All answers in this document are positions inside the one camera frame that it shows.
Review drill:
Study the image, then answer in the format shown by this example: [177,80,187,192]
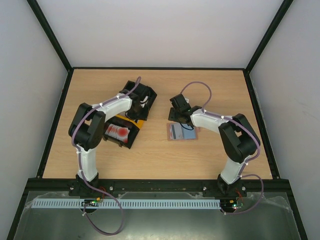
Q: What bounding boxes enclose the yellow plastic bin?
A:
[116,114,145,129]

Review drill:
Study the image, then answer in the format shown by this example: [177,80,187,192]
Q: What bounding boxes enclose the grey striped card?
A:
[168,123,184,141]

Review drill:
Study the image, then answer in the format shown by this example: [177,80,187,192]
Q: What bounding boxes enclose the black bin with teal cards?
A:
[124,83,157,121]

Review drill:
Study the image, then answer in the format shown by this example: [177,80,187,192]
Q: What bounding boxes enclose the black bin with red cards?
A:
[102,115,145,149]

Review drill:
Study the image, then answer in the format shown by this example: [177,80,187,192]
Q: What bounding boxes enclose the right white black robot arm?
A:
[168,106,261,196]

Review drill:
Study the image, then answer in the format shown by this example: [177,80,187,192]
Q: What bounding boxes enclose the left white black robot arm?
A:
[68,92,157,183]

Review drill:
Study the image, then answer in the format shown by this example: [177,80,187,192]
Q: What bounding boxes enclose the white red circle cards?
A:
[105,123,130,143]

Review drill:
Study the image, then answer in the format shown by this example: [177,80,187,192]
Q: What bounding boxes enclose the black aluminium frame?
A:
[6,0,308,240]

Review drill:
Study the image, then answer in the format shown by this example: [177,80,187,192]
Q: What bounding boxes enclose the light blue slotted cable duct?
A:
[31,198,221,210]

